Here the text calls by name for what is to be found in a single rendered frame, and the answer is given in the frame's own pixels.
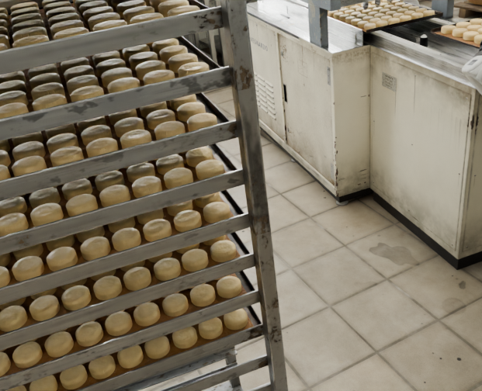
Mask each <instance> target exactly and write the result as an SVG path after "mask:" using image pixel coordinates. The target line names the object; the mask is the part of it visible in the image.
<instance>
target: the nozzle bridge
mask: <svg viewBox="0 0 482 391"><path fill-rule="evenodd" d="M301 1H303V2H306V3H308V19H309V34H310V42H311V43H313V44H315V45H317V46H319V47H328V11H331V12H332V11H336V10H339V9H341V7H344V6H348V5H355V4H359V3H363V2H369V1H373V0H301ZM453 8H454V0H432V10H435V11H439V12H443V16H441V18H444V19H449V18H452V17H453Z"/></svg>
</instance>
